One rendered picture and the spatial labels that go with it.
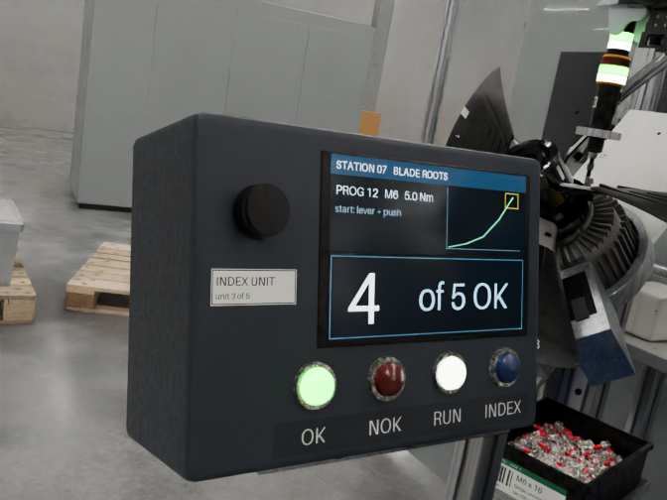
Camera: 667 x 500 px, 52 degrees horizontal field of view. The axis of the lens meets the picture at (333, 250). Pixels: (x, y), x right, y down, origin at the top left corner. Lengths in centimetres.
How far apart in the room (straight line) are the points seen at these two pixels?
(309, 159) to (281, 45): 632
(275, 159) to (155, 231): 8
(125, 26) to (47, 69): 669
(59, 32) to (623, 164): 1193
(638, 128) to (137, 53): 523
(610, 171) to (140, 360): 128
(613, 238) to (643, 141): 37
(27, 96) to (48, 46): 92
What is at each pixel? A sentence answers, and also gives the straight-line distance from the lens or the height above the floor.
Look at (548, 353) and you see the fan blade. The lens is 106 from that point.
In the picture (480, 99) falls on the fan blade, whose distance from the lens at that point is 150.
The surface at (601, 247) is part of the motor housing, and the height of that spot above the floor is 110.
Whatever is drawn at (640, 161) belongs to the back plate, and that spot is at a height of 126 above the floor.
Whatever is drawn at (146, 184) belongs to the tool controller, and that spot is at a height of 121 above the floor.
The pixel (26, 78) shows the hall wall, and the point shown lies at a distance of 1300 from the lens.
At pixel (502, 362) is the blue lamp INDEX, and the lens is 48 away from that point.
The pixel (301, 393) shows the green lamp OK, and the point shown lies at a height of 111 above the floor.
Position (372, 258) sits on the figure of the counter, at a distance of 41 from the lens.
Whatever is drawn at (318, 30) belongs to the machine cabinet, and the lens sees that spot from 683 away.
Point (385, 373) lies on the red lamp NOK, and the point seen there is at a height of 112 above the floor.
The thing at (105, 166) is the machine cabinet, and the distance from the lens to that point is 644.
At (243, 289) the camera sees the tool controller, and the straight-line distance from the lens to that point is 36.
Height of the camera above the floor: 127
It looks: 12 degrees down
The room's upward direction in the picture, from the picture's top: 10 degrees clockwise
